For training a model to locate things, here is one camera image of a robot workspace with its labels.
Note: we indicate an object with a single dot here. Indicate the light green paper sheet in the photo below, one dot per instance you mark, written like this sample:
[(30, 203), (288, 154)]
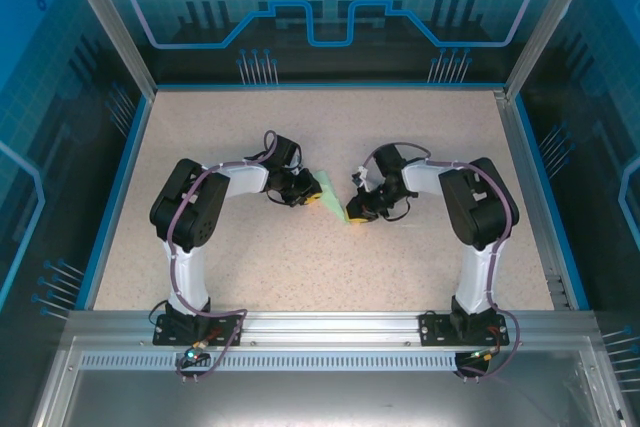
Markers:
[(332, 197)]

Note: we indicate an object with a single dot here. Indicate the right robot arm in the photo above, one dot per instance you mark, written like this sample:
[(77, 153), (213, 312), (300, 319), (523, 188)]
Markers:
[(475, 282)]

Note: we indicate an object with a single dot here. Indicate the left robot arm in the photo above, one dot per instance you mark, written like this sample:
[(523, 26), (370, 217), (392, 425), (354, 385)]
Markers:
[(190, 282)]

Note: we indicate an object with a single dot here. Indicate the grey metal sheet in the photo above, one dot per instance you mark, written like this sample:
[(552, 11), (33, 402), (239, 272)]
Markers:
[(325, 402)]

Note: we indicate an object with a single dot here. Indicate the blue table edge strip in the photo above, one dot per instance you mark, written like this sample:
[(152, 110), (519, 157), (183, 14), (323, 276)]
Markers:
[(119, 197), (551, 202)]

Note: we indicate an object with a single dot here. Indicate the blue printed side panel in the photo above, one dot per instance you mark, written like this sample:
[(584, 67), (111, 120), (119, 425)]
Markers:
[(600, 97), (40, 97)]

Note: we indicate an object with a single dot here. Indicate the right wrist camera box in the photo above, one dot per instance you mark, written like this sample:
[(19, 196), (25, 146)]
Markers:
[(362, 178)]

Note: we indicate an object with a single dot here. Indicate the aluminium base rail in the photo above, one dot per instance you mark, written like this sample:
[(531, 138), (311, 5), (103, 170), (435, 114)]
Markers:
[(325, 327)]

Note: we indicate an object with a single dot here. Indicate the aluminium side rail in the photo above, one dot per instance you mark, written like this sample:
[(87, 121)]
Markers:
[(520, 147)]

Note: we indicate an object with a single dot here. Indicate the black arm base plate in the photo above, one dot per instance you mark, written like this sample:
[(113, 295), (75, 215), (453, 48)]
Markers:
[(425, 339), (167, 339)]

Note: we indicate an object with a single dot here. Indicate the aluminium frame post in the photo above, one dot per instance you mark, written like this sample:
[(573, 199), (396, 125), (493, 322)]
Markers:
[(549, 22), (111, 22)]

